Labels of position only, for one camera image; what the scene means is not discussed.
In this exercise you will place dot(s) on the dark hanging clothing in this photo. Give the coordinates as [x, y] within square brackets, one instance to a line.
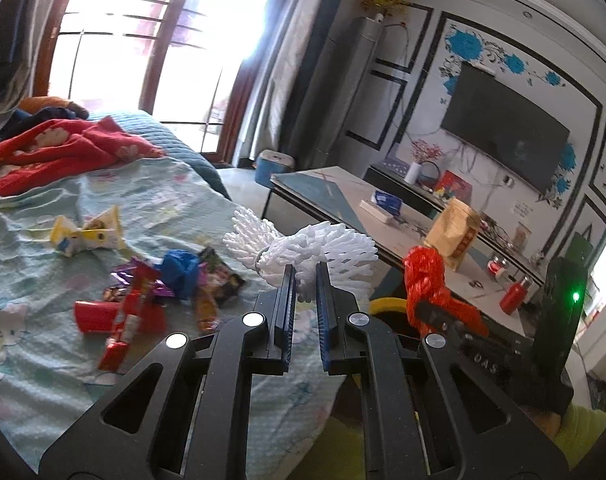
[8, 35]

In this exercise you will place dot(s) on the white flat box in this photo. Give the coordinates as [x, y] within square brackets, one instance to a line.
[375, 211]

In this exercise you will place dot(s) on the grey curtain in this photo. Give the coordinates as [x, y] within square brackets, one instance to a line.
[293, 60]

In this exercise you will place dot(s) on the dark snack wrapper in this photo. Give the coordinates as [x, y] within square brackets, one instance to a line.
[223, 277]

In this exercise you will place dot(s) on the yellow artificial flowers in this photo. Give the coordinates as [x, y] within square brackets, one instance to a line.
[380, 1]

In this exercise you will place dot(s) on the red bottle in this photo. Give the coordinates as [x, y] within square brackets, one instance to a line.
[513, 296]

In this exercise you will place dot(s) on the white foam fruit net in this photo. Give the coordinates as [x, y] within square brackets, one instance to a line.
[333, 245]

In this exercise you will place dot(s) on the blue lidded bin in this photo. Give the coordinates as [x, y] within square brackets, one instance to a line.
[274, 167]

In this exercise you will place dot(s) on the red printed box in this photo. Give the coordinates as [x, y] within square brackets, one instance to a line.
[454, 187]

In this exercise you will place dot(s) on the red floral blanket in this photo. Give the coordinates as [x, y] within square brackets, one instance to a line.
[58, 145]

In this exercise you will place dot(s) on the yellow snack wrapper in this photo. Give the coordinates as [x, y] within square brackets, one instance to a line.
[90, 232]

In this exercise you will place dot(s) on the arched window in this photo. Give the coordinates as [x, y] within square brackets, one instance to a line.
[133, 35]

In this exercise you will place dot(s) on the red can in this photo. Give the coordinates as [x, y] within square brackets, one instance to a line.
[497, 267]

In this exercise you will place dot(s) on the orange snack wrapper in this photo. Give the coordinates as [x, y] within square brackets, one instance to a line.
[206, 310]

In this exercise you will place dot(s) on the grey standing air conditioner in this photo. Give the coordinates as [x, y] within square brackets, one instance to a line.
[343, 95]

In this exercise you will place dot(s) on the black television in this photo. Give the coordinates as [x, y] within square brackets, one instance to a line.
[503, 125]

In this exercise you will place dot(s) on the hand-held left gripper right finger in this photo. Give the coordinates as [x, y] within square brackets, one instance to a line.
[325, 310]

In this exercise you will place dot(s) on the red plastic bag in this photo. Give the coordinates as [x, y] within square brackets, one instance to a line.
[423, 275]

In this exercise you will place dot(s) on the cartoon cat printed bed sheet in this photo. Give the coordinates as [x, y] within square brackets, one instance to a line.
[183, 200]

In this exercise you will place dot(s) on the white vase with red flowers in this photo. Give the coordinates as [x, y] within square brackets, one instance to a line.
[413, 172]

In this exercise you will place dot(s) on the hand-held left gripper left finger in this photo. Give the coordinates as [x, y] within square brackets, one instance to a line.
[284, 310]

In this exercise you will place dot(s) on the yellow trash can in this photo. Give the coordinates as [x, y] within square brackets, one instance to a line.
[388, 305]

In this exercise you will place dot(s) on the blue plastic bag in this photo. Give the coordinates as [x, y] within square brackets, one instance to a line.
[180, 270]

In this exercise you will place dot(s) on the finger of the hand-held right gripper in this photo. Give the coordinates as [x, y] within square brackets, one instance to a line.
[433, 316]

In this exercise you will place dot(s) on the dark television stand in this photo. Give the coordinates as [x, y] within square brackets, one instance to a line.
[388, 175]

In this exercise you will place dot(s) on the red snack wrapper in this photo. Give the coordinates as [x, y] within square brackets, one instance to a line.
[133, 310]

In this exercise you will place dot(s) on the brown paper bag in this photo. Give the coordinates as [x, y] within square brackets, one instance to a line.
[453, 235]

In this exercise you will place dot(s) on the glass top coffee table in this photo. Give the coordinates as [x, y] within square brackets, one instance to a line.
[333, 190]

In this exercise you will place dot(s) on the teal quilted bedspread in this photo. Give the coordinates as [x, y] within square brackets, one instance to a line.
[183, 145]

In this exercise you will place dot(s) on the purple snack wrapper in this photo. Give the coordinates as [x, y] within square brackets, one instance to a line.
[128, 276]

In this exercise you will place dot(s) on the blue packet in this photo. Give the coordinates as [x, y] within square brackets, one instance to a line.
[387, 200]

